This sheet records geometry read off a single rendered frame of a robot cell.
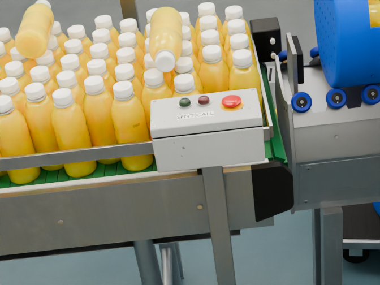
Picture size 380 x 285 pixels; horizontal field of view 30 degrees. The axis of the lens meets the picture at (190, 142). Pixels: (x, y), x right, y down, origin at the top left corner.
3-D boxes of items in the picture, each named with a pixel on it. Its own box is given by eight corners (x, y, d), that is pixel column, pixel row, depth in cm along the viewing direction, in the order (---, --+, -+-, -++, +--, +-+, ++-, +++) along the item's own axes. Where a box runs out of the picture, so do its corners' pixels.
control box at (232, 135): (265, 161, 130) (262, 115, 124) (158, 173, 131) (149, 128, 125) (259, 130, 138) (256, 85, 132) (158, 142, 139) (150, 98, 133)
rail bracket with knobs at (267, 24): (283, 69, 176) (281, 31, 170) (254, 72, 176) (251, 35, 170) (278, 50, 184) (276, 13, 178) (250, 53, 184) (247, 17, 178)
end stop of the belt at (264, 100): (273, 137, 144) (272, 125, 143) (270, 138, 144) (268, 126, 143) (253, 44, 177) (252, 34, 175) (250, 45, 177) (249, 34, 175)
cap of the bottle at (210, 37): (217, 44, 153) (216, 37, 152) (199, 44, 154) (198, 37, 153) (220, 36, 156) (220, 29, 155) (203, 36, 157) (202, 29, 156)
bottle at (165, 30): (150, 5, 152) (147, 44, 138) (182, 5, 152) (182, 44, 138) (151, 34, 156) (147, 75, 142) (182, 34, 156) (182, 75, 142)
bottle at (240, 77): (262, 120, 159) (257, 50, 148) (266, 137, 153) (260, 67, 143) (231, 123, 159) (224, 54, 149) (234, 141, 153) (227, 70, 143)
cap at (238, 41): (250, 47, 150) (249, 40, 149) (232, 50, 150) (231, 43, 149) (246, 39, 153) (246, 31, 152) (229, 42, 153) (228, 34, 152)
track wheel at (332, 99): (346, 86, 150) (345, 87, 152) (325, 88, 150) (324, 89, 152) (349, 107, 150) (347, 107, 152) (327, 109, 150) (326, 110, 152)
